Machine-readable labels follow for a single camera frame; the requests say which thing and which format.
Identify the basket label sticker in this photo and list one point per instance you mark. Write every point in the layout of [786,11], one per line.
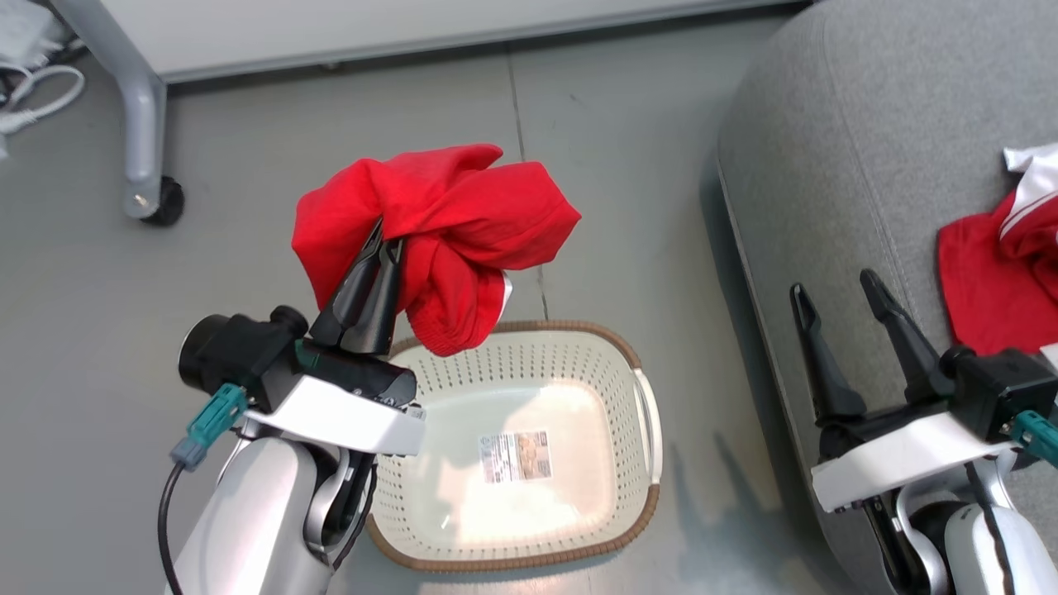
[515,456]

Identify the white power strip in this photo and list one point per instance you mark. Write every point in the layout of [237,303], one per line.
[23,31]

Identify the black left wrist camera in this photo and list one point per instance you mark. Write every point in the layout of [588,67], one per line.
[235,355]

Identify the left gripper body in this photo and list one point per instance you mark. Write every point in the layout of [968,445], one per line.
[347,405]

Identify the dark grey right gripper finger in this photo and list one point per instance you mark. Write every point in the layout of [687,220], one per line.
[913,355]
[826,372]

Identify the red and white jersey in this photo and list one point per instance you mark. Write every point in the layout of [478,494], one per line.
[992,273]

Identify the cream perforated laundry basket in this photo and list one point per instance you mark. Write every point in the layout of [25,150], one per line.
[512,463]

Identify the red cloth garment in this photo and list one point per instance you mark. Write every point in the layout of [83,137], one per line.
[463,215]

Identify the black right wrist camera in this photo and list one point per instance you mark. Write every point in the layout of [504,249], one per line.
[996,388]

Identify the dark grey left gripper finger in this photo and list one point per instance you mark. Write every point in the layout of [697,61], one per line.
[384,306]
[351,293]

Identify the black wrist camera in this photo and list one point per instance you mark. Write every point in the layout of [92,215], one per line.
[235,355]
[996,388]

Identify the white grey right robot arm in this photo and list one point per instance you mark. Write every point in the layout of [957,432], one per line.
[975,545]

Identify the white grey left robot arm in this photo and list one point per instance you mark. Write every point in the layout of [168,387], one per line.
[256,521]

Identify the black caster wheel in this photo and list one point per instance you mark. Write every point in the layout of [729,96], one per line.
[168,202]

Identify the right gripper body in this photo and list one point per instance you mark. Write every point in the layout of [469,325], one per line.
[901,450]

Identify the grey fabric sofa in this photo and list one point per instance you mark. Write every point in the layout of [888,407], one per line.
[843,182]

